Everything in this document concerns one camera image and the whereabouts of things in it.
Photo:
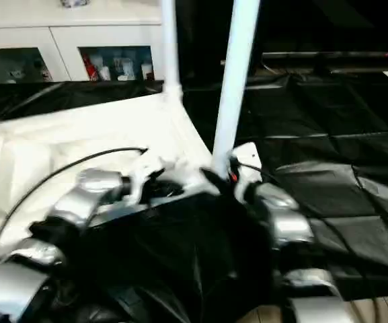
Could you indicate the black shiny mat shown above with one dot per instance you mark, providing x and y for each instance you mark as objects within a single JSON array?
[{"x": 314, "y": 141}]

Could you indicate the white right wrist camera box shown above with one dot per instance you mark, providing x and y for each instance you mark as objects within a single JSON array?
[{"x": 247, "y": 158}]

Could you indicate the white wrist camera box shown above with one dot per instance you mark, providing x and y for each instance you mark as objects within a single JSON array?
[
  {"x": 146, "y": 171},
  {"x": 247, "y": 158}
]

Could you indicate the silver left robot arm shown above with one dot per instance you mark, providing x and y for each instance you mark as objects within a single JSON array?
[{"x": 86, "y": 191}]

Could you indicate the white plastic table top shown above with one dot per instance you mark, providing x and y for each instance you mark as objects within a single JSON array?
[{"x": 79, "y": 134}]

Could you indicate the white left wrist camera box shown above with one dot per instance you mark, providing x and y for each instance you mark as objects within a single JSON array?
[{"x": 146, "y": 171}]

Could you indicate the patterned mug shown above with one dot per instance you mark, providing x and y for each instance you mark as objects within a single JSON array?
[{"x": 75, "y": 2}]

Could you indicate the white glass-door cabinet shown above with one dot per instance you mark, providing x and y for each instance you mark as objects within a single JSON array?
[{"x": 62, "y": 33}]

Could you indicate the white jar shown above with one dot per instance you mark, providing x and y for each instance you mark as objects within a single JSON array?
[{"x": 147, "y": 72}]

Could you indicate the red bottle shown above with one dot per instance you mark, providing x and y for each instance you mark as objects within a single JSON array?
[{"x": 91, "y": 69}]

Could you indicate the long dark metal bar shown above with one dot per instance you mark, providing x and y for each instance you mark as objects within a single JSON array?
[{"x": 331, "y": 56}]

